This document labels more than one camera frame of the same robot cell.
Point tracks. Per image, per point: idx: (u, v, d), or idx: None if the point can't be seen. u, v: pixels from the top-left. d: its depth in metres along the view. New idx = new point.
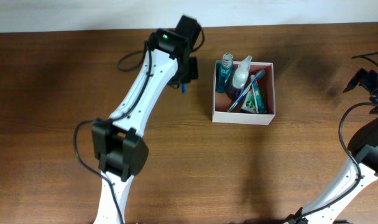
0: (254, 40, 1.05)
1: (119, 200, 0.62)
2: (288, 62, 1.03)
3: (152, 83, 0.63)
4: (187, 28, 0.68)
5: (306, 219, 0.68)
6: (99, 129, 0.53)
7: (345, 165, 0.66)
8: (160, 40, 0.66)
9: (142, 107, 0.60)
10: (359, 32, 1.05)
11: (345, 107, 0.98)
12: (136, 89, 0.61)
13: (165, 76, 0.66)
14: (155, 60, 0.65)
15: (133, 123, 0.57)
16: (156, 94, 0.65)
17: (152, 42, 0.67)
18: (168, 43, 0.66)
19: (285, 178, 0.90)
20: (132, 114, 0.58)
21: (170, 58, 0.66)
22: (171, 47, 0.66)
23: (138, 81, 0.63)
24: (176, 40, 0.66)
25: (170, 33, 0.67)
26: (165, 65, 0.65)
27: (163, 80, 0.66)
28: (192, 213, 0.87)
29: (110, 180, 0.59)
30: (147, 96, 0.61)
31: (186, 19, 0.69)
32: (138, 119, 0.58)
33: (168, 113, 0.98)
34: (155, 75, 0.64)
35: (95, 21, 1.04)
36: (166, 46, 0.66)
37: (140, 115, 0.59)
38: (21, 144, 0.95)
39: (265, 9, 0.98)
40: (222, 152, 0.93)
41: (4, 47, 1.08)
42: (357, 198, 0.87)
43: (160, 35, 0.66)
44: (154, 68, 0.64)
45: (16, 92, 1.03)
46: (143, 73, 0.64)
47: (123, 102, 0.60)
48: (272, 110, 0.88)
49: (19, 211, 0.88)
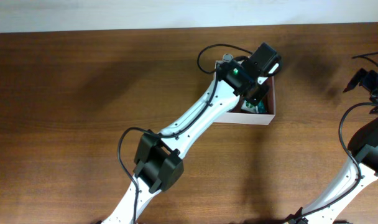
0: (254, 39, 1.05)
1: (137, 210, 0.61)
2: (288, 62, 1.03)
3: (207, 113, 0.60)
4: (264, 62, 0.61)
5: (306, 219, 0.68)
6: (147, 138, 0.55)
7: (345, 165, 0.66)
8: (228, 71, 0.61)
9: (193, 133, 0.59)
10: (359, 32, 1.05)
11: (345, 106, 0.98)
12: (192, 114, 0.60)
13: (224, 110, 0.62)
14: (217, 90, 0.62)
15: (179, 145, 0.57)
16: (207, 125, 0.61)
17: (220, 71, 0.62)
18: (237, 76, 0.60)
19: (285, 178, 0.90)
20: (181, 137, 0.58)
21: (234, 93, 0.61)
22: (238, 82, 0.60)
23: (196, 106, 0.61)
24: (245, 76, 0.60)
25: (241, 68, 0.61)
26: (228, 98, 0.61)
27: (219, 113, 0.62)
28: (192, 213, 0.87)
29: (139, 186, 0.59)
30: (199, 124, 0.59)
31: (265, 50, 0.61)
32: (185, 144, 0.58)
33: (168, 113, 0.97)
34: (214, 107, 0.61)
35: (94, 20, 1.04)
36: (233, 79, 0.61)
37: (189, 140, 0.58)
38: (20, 143, 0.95)
39: (265, 8, 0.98)
40: (222, 152, 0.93)
41: (5, 48, 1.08)
42: (357, 198, 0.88)
43: (232, 65, 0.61)
44: (215, 98, 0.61)
45: (15, 91, 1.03)
46: (203, 99, 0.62)
47: (175, 121, 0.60)
48: (272, 110, 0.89)
49: (17, 210, 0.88)
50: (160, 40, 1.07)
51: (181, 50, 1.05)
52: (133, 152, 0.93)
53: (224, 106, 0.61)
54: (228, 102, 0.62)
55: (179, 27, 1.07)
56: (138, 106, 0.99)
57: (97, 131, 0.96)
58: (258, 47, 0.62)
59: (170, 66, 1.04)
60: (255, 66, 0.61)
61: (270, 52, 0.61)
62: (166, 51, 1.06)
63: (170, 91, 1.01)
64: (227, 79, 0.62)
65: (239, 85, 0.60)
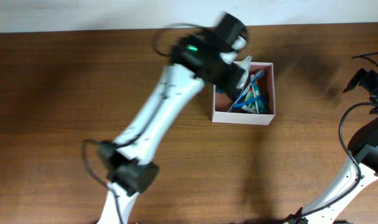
0: (253, 39, 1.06)
1: (122, 214, 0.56)
2: (288, 62, 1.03)
3: (165, 109, 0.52)
4: (229, 32, 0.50)
5: (306, 219, 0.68)
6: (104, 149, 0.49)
7: (345, 165, 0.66)
8: (184, 50, 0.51)
9: (152, 135, 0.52)
10: (359, 32, 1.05)
11: (345, 106, 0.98)
12: (148, 114, 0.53)
13: (185, 98, 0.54)
14: (173, 77, 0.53)
15: (138, 152, 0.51)
16: (170, 120, 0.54)
17: (175, 53, 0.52)
18: (197, 53, 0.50)
19: (285, 178, 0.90)
20: (138, 142, 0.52)
21: (193, 77, 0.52)
22: (199, 60, 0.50)
23: (151, 102, 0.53)
24: (206, 53, 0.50)
25: (200, 43, 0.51)
26: (185, 86, 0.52)
27: (180, 104, 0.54)
28: (192, 213, 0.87)
29: (116, 191, 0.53)
30: (159, 124, 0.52)
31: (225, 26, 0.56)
32: (144, 149, 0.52)
33: None
34: (171, 99, 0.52)
35: (94, 20, 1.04)
36: (193, 56, 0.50)
37: (147, 144, 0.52)
38: (19, 143, 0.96)
39: (265, 8, 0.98)
40: (222, 152, 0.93)
41: (4, 48, 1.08)
42: (357, 198, 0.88)
43: (188, 42, 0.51)
44: (170, 88, 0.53)
45: (15, 92, 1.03)
46: (158, 93, 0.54)
47: (131, 125, 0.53)
48: (272, 109, 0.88)
49: (17, 210, 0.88)
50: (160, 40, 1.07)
51: None
52: None
53: (183, 95, 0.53)
54: (187, 92, 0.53)
55: (179, 27, 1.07)
56: (138, 106, 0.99)
57: (97, 131, 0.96)
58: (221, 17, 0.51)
59: None
60: (219, 38, 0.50)
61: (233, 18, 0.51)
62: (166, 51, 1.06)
63: None
64: (183, 60, 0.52)
65: (201, 62, 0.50)
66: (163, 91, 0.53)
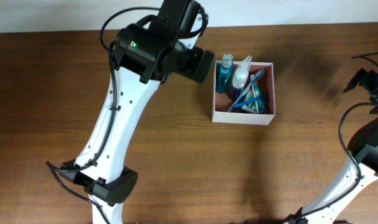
0: (253, 40, 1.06)
1: (110, 219, 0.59)
2: (288, 62, 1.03)
3: (118, 121, 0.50)
4: (179, 15, 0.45)
5: (306, 219, 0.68)
6: (68, 174, 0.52)
7: (345, 165, 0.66)
8: (129, 44, 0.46)
9: (110, 152, 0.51)
10: (359, 32, 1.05)
11: (345, 106, 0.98)
12: (103, 130, 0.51)
13: (140, 102, 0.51)
14: (122, 86, 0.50)
15: (101, 173, 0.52)
16: (128, 130, 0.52)
17: (117, 50, 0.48)
18: (143, 45, 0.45)
19: (285, 178, 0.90)
20: (99, 162, 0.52)
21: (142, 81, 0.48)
22: (145, 56, 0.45)
23: (104, 115, 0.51)
24: (150, 46, 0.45)
25: (141, 37, 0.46)
26: (136, 93, 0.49)
27: (137, 111, 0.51)
28: (192, 213, 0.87)
29: (98, 202, 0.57)
30: (116, 139, 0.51)
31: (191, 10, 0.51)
32: (107, 168, 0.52)
33: (168, 113, 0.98)
34: (124, 109, 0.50)
35: (94, 20, 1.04)
36: (140, 50, 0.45)
37: (109, 162, 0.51)
38: (18, 144, 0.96)
39: (265, 8, 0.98)
40: (222, 152, 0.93)
41: (4, 48, 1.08)
42: (357, 198, 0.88)
43: (131, 34, 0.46)
44: (121, 98, 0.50)
45: (14, 92, 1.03)
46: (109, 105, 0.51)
47: (87, 145, 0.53)
48: (272, 110, 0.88)
49: (17, 210, 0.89)
50: None
51: None
52: (133, 152, 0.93)
53: (136, 102, 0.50)
54: (140, 98, 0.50)
55: None
56: None
57: None
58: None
59: None
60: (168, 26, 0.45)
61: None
62: None
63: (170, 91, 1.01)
64: (131, 55, 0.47)
65: (150, 55, 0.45)
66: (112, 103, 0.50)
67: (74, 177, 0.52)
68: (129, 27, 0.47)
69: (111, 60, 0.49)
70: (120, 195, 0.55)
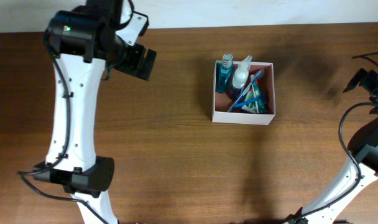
0: (253, 39, 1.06)
1: (99, 210, 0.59)
2: (288, 62, 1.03)
3: (76, 107, 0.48)
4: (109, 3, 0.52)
5: (306, 219, 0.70)
6: (41, 174, 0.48)
7: (345, 164, 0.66)
8: (63, 30, 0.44)
9: (78, 139, 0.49)
10: (359, 32, 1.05)
11: (344, 106, 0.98)
12: (63, 120, 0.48)
13: (92, 83, 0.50)
14: (68, 72, 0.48)
15: (75, 163, 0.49)
16: (87, 114, 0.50)
17: (53, 38, 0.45)
18: (77, 27, 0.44)
19: (285, 178, 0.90)
20: (70, 152, 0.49)
21: (86, 60, 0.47)
22: (81, 37, 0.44)
23: (58, 106, 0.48)
24: (82, 26, 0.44)
25: (72, 19, 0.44)
26: (84, 74, 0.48)
27: (91, 93, 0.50)
28: (192, 213, 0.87)
29: (83, 198, 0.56)
30: (78, 124, 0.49)
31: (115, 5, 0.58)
32: (78, 155, 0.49)
33: (168, 112, 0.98)
34: (77, 93, 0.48)
35: None
36: (76, 32, 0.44)
37: (79, 149, 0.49)
38: (19, 143, 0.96)
39: (265, 8, 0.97)
40: (222, 152, 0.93)
41: (3, 47, 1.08)
42: (357, 198, 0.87)
43: (62, 20, 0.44)
44: (71, 83, 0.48)
45: (14, 91, 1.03)
46: (61, 94, 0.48)
47: (52, 140, 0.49)
48: (272, 109, 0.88)
49: (16, 210, 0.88)
50: (159, 39, 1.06)
51: (181, 50, 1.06)
52: (133, 151, 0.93)
53: (88, 84, 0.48)
54: (89, 78, 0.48)
55: (180, 27, 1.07)
56: (138, 106, 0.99)
57: (98, 131, 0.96)
58: None
59: (170, 66, 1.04)
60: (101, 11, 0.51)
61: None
62: (166, 51, 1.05)
63: (170, 91, 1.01)
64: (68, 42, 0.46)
65: (86, 33, 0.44)
66: (63, 91, 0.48)
67: (50, 176, 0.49)
68: (58, 14, 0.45)
69: (48, 49, 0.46)
70: (101, 183, 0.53)
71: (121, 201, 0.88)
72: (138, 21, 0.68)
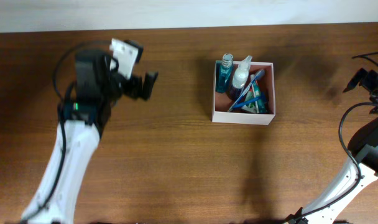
0: (253, 39, 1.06)
1: None
2: (288, 62, 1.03)
3: (69, 161, 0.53)
4: (94, 75, 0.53)
5: (306, 219, 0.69)
6: None
7: (345, 164, 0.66)
8: (71, 108, 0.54)
9: (64, 193, 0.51)
10: (359, 32, 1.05)
11: (345, 106, 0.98)
12: (52, 175, 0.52)
13: (89, 144, 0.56)
14: (70, 132, 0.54)
15: (53, 218, 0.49)
16: (79, 169, 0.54)
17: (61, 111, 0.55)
18: (82, 108, 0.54)
19: (285, 178, 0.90)
20: (51, 206, 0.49)
21: (86, 126, 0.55)
22: (85, 113, 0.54)
23: (53, 159, 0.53)
24: (87, 107, 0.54)
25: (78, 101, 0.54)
26: (83, 135, 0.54)
27: (86, 152, 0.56)
28: (192, 213, 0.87)
29: None
30: (66, 180, 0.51)
31: (89, 51, 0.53)
32: (60, 211, 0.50)
33: (168, 113, 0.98)
34: (73, 150, 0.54)
35: (94, 20, 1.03)
36: (81, 109, 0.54)
37: (62, 203, 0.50)
38: (20, 143, 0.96)
39: (265, 8, 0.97)
40: (222, 152, 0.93)
41: (4, 47, 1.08)
42: (357, 198, 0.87)
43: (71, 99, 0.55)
44: (70, 141, 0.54)
45: (15, 92, 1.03)
46: (58, 152, 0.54)
47: (36, 193, 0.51)
48: (272, 110, 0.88)
49: (17, 210, 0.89)
50: (160, 39, 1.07)
51: (181, 50, 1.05)
52: (133, 151, 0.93)
53: (86, 143, 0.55)
54: (88, 139, 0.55)
55: (180, 27, 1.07)
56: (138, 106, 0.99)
57: None
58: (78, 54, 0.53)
59: (170, 66, 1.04)
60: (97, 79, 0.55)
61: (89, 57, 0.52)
62: (166, 51, 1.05)
63: (170, 91, 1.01)
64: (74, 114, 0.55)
65: (88, 118, 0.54)
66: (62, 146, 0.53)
67: None
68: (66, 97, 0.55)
69: (59, 116, 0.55)
70: None
71: (121, 201, 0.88)
72: (129, 55, 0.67)
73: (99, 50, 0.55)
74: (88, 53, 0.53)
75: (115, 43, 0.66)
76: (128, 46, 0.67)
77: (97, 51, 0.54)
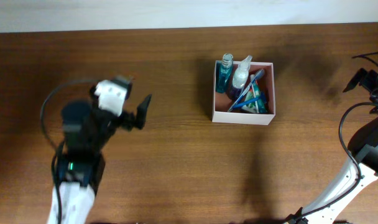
0: (253, 39, 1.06)
1: None
2: (288, 62, 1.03)
3: None
4: (87, 132, 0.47)
5: (306, 219, 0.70)
6: None
7: (345, 164, 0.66)
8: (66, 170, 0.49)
9: None
10: (359, 32, 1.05)
11: (345, 106, 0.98)
12: None
13: (86, 204, 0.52)
14: (64, 196, 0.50)
15: None
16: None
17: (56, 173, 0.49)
18: (79, 168, 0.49)
19: (285, 178, 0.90)
20: None
21: (82, 188, 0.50)
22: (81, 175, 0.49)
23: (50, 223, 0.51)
24: (82, 169, 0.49)
25: (73, 162, 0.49)
26: (79, 198, 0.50)
27: (83, 211, 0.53)
28: (192, 213, 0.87)
29: None
30: None
31: (74, 108, 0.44)
32: None
33: (168, 113, 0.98)
34: (69, 214, 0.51)
35: (94, 20, 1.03)
36: (76, 172, 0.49)
37: None
38: (19, 143, 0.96)
39: (265, 8, 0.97)
40: (222, 152, 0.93)
41: (4, 47, 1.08)
42: (357, 198, 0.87)
43: (65, 160, 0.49)
44: (66, 205, 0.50)
45: (15, 92, 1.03)
46: (55, 216, 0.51)
47: None
48: (272, 110, 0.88)
49: (16, 211, 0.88)
50: (160, 40, 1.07)
51: (181, 50, 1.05)
52: None
53: (82, 205, 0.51)
54: (84, 201, 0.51)
55: (179, 27, 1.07)
56: None
57: None
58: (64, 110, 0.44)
59: (170, 66, 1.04)
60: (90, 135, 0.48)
61: (77, 116, 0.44)
62: (166, 52, 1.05)
63: (170, 91, 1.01)
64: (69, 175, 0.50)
65: (84, 179, 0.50)
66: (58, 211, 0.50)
67: None
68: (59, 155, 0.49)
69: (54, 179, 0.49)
70: None
71: (121, 201, 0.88)
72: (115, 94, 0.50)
73: (86, 105, 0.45)
74: (74, 112, 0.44)
75: (101, 87, 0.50)
76: (115, 88, 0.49)
77: (84, 106, 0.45)
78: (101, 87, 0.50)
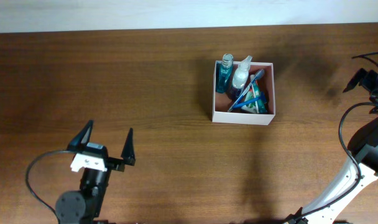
0: (253, 40, 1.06)
1: None
2: (288, 62, 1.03)
3: None
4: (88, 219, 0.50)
5: (306, 219, 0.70)
6: None
7: (345, 164, 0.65)
8: None
9: None
10: (359, 33, 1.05)
11: (344, 107, 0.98)
12: None
13: None
14: None
15: None
16: None
17: None
18: None
19: (285, 178, 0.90)
20: None
21: None
22: None
23: None
24: None
25: None
26: None
27: None
28: (193, 213, 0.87)
29: None
30: None
31: (68, 202, 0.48)
32: None
33: (168, 113, 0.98)
34: None
35: (94, 20, 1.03)
36: None
37: None
38: (20, 143, 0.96)
39: (265, 8, 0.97)
40: (222, 152, 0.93)
41: (4, 47, 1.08)
42: (357, 198, 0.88)
43: None
44: None
45: (15, 92, 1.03)
46: None
47: None
48: (272, 110, 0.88)
49: (17, 210, 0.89)
50: (160, 40, 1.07)
51: (181, 50, 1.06)
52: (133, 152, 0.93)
53: None
54: None
55: (179, 27, 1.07)
56: (138, 106, 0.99)
57: (98, 131, 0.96)
58: (58, 210, 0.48)
59: (170, 66, 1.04)
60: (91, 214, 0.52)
61: (73, 215, 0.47)
62: (166, 52, 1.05)
63: (170, 92, 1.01)
64: None
65: None
66: None
67: None
68: None
69: None
70: None
71: (121, 201, 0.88)
72: (92, 163, 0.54)
73: (79, 198, 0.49)
74: (71, 208, 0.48)
75: (75, 165, 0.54)
76: (89, 159, 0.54)
77: (79, 199, 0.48)
78: (77, 162, 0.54)
